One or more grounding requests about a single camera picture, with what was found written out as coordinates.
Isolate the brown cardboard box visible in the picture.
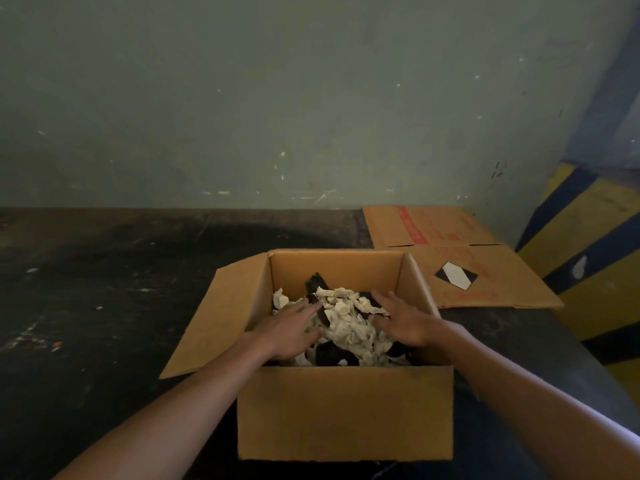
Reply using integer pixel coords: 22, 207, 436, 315
159, 248, 455, 463

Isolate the pile of white paper shreds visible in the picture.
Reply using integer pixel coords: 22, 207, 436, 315
265, 272, 416, 368

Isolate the person's left forearm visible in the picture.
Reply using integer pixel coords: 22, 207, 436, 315
52, 334, 271, 480

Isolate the person's left hand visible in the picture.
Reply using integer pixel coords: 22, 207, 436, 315
247, 298, 325, 365

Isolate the person's right forearm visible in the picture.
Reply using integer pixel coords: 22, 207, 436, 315
435, 322, 640, 480

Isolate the dark scuffed table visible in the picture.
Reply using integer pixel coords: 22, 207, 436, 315
0, 207, 640, 480

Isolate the person's right hand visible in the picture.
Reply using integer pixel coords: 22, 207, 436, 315
369, 289, 463, 351

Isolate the yellow and black striped pillar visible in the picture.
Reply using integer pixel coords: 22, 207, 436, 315
515, 162, 640, 405

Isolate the flattened red-printed cardboard sheet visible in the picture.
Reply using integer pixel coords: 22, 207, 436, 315
362, 204, 565, 311

